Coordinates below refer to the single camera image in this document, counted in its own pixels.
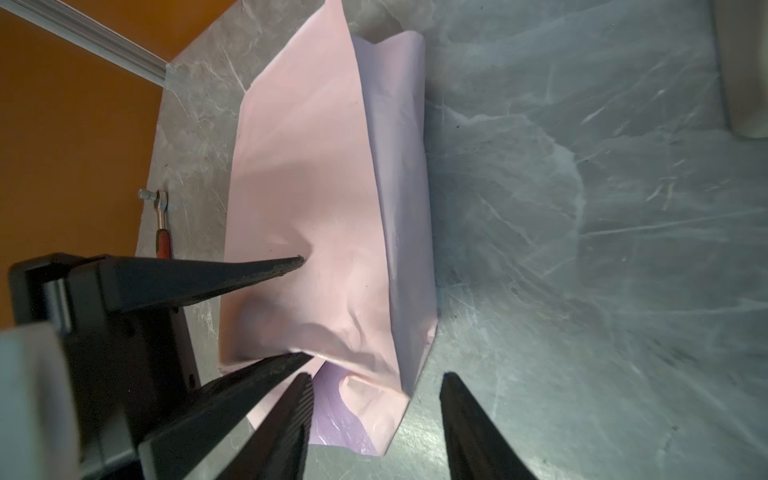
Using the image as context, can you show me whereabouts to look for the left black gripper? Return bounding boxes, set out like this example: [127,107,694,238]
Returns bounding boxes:
[8,253,311,479]

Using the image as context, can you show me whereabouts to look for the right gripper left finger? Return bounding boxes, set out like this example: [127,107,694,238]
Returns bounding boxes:
[218,373,314,480]

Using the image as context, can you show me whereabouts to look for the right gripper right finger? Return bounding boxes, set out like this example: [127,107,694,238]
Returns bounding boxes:
[439,372,537,480]

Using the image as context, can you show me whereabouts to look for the pink wrapping paper sheet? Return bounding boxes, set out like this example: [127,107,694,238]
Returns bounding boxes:
[219,1,438,456]

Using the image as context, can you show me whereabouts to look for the white tape dispenser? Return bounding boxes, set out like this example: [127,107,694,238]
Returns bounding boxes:
[712,0,767,139]

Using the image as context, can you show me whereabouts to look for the red handled ratchet tool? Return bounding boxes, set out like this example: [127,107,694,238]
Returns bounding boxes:
[138,189,172,259]

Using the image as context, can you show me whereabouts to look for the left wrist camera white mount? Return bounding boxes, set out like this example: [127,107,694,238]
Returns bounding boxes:
[1,323,80,479]

